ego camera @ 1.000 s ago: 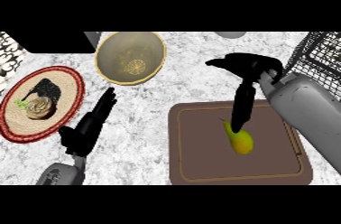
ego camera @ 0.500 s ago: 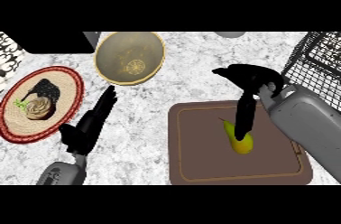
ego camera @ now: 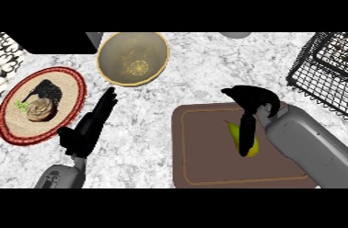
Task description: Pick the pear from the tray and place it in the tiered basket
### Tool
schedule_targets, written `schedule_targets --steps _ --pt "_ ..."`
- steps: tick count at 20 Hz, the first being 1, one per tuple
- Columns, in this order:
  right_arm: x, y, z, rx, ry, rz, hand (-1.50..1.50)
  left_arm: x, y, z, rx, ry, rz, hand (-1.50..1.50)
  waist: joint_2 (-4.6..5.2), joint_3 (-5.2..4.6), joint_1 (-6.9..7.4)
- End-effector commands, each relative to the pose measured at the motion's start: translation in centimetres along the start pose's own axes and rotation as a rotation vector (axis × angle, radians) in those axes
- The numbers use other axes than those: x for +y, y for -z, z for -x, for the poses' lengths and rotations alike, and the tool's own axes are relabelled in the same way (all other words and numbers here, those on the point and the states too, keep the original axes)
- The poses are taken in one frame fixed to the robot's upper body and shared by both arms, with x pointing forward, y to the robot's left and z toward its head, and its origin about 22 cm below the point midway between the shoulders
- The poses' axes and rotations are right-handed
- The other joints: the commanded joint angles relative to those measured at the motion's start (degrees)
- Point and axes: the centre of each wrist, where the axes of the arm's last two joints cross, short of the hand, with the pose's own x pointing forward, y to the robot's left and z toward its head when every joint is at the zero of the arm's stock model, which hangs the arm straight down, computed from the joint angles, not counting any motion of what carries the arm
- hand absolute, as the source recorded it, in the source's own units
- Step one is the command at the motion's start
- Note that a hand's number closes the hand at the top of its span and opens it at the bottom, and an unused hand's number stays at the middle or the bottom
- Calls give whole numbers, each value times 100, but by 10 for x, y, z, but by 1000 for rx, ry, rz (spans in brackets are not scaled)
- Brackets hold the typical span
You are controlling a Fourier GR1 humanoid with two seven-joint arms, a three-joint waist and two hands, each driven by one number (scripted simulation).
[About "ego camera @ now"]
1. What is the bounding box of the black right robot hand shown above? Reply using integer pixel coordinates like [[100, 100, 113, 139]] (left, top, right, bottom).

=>
[[220, 85, 281, 158]]

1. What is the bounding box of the black appliance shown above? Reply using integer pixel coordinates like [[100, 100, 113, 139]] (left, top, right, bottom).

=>
[[4, 32, 99, 55]]

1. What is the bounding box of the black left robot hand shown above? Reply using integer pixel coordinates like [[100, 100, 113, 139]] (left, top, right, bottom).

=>
[[56, 86, 119, 159]]

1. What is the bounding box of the black wire tiered basket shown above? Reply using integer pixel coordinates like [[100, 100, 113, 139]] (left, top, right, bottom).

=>
[[285, 32, 348, 120]]

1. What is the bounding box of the yellow-green pear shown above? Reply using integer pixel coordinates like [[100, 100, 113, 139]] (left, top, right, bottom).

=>
[[223, 120, 260, 158]]

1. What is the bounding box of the beige frosted cupcake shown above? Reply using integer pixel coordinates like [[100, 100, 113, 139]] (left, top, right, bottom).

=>
[[25, 98, 59, 122]]

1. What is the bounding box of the grey round object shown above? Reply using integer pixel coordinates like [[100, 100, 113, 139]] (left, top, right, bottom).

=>
[[219, 32, 253, 40]]

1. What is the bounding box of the brown tray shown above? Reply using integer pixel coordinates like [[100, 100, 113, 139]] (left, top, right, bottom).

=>
[[170, 101, 321, 189]]

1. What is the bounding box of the olive bowl with yellow rim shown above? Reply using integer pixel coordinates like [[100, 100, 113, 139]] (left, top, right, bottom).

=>
[[96, 32, 171, 87]]

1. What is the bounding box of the red-rimmed woven placemat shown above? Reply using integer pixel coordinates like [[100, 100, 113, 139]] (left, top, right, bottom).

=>
[[0, 65, 88, 146]]

